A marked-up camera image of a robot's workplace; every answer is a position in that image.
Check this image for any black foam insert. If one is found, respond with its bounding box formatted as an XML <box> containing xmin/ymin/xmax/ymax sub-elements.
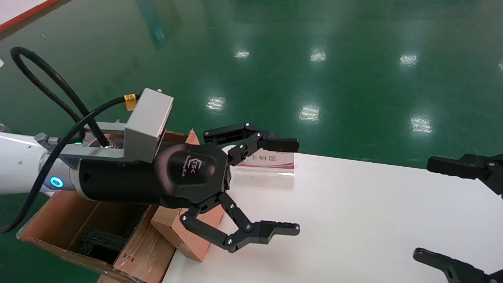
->
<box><xmin>77</xmin><ymin>228</ymin><xmax>128</xmax><ymax>264</ymax></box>

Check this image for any grey metal camera bracket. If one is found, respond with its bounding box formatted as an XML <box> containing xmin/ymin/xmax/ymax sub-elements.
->
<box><xmin>59</xmin><ymin>122</ymin><xmax>128</xmax><ymax>169</ymax></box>

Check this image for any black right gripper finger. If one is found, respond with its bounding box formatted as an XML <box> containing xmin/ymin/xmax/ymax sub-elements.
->
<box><xmin>413</xmin><ymin>248</ymin><xmax>503</xmax><ymax>283</ymax></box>
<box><xmin>427</xmin><ymin>154</ymin><xmax>503</xmax><ymax>195</ymax></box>

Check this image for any clear acrylic sign holder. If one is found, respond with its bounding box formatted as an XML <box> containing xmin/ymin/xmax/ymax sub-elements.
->
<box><xmin>235</xmin><ymin>151</ymin><xmax>295</xmax><ymax>176</ymax></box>

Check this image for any large cardboard box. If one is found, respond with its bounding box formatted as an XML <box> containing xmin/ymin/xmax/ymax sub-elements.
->
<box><xmin>17</xmin><ymin>130</ymin><xmax>226</xmax><ymax>283</ymax></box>

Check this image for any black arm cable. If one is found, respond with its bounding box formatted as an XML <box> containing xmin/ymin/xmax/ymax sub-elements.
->
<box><xmin>0</xmin><ymin>47</ymin><xmax>142</xmax><ymax>233</ymax></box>

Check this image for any small cardboard box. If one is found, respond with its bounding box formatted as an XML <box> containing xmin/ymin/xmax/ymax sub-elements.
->
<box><xmin>151</xmin><ymin>202</ymin><xmax>226</xmax><ymax>263</ymax></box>

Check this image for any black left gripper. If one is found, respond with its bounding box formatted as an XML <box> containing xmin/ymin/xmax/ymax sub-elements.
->
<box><xmin>77</xmin><ymin>123</ymin><xmax>301</xmax><ymax>253</ymax></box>

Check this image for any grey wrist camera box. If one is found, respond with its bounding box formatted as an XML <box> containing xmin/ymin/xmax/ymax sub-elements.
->
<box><xmin>125</xmin><ymin>88</ymin><xmax>174</xmax><ymax>164</ymax></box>

